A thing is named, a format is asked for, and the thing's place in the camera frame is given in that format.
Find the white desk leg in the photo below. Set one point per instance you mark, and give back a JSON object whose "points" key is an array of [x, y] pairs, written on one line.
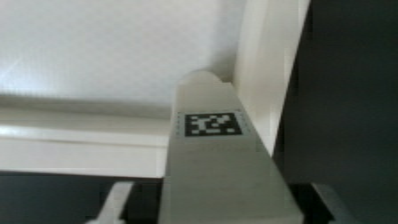
{"points": [[224, 188]]}

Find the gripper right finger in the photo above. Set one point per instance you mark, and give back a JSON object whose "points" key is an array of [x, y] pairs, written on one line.
{"points": [[320, 204]]}

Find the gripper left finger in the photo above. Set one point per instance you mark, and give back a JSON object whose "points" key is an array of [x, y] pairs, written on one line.
{"points": [[131, 204]]}

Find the white desk top tray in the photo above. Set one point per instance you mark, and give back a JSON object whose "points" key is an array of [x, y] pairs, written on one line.
{"points": [[94, 56]]}

